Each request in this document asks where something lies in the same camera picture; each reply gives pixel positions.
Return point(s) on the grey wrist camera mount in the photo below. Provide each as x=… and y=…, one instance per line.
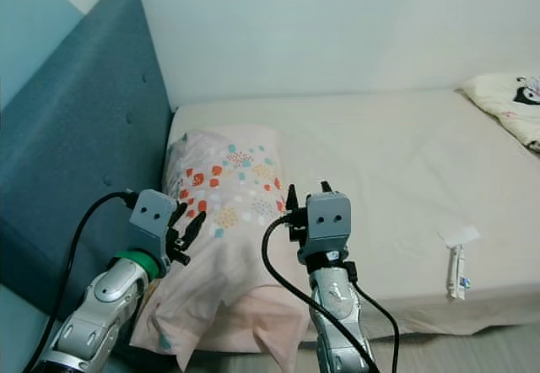
x=153, y=214
x=329, y=217

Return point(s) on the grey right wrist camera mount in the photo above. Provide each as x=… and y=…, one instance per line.
x=329, y=217

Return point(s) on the cream cartoon print quilt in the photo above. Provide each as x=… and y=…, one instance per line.
x=510, y=103

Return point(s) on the teal upholstered headboard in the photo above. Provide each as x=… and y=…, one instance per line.
x=76, y=154

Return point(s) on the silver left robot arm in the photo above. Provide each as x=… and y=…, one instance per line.
x=101, y=305

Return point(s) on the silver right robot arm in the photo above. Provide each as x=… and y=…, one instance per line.
x=342, y=322

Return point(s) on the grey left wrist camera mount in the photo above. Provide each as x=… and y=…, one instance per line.
x=153, y=214

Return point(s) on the white plastic packet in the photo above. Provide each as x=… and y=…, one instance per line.
x=457, y=272

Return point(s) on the bed with cream sheet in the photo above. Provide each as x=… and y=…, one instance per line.
x=371, y=162

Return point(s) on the pink pillow with orange blotches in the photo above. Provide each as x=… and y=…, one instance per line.
x=219, y=280

